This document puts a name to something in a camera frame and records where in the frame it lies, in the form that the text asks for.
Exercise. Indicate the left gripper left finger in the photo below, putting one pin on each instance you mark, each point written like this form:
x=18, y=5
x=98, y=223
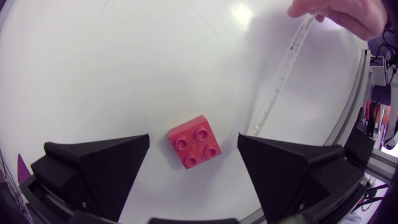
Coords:
x=102, y=168

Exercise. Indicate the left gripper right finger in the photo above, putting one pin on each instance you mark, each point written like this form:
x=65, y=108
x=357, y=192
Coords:
x=280, y=168

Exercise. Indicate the clear plastic ruler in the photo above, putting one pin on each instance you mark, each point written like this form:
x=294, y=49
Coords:
x=286, y=65

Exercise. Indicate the red toy brick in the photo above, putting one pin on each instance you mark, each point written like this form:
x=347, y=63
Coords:
x=194, y=143

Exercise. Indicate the person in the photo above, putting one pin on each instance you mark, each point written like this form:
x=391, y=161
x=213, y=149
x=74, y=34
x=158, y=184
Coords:
x=348, y=14

